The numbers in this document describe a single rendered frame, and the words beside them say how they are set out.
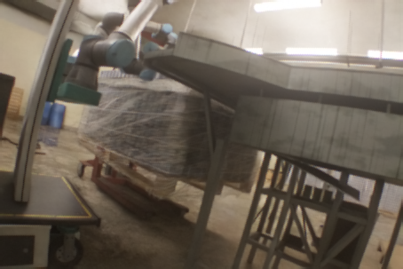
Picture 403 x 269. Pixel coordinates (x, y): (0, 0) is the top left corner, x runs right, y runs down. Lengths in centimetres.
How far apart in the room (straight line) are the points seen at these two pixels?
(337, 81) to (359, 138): 23
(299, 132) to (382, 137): 32
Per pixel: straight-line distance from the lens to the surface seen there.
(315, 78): 98
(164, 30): 170
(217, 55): 94
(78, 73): 103
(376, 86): 95
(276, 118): 100
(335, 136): 93
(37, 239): 110
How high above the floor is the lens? 77
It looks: 1 degrees up
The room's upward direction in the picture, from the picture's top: 14 degrees clockwise
